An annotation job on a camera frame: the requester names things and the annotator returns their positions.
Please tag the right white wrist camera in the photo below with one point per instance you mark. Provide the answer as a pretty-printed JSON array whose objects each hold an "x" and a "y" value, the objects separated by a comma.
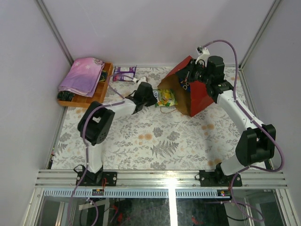
[{"x": 203, "y": 54}]

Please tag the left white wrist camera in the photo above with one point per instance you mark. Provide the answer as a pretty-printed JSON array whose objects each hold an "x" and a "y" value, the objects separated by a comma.
[{"x": 139, "y": 81}]

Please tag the yellow green snack packet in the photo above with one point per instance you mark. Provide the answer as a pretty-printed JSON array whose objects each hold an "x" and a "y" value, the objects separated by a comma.
[{"x": 164, "y": 97}]

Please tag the red paper bag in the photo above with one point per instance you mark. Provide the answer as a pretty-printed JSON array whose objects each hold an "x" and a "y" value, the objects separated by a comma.
[{"x": 191, "y": 103}]

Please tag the floral table mat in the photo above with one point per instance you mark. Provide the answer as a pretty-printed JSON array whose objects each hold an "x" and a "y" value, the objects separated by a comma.
[{"x": 154, "y": 138}]

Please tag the aluminium front rail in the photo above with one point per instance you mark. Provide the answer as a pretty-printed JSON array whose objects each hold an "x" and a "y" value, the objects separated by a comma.
[{"x": 249, "y": 179}]

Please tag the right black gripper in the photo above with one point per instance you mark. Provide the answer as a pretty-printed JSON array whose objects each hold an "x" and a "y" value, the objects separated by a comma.
[{"x": 186, "y": 74}]

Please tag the purple snack packet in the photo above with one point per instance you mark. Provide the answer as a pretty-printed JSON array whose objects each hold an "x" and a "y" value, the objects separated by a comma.
[{"x": 124, "y": 73}]

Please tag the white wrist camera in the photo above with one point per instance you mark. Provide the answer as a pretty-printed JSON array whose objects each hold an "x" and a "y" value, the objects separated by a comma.
[
  {"x": 139, "y": 81},
  {"x": 203, "y": 54}
]

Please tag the orange wooden organizer tray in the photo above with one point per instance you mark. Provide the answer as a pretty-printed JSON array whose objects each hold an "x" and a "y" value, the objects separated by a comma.
[{"x": 99, "y": 94}]

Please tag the dark patterned item in tray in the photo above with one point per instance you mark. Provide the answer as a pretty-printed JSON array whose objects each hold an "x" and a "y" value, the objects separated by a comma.
[{"x": 65, "y": 96}]

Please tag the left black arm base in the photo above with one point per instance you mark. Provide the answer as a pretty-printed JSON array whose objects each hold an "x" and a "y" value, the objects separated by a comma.
[{"x": 101, "y": 178}]

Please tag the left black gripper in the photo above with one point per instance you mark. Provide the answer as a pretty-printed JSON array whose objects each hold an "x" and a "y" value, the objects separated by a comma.
[{"x": 150, "y": 95}]

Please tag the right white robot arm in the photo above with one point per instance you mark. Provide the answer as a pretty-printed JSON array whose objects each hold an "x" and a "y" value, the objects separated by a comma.
[{"x": 256, "y": 143}]

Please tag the folded purple cloth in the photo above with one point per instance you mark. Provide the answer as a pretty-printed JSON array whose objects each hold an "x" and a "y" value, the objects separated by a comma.
[{"x": 83, "y": 76}]

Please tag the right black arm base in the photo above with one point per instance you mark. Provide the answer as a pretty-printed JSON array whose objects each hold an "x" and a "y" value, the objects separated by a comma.
[{"x": 217, "y": 178}]

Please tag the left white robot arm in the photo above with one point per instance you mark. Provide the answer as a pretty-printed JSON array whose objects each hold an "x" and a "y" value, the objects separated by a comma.
[{"x": 94, "y": 126}]

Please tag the blue snack packet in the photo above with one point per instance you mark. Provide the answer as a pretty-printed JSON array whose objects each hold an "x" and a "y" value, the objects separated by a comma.
[{"x": 185, "y": 85}]

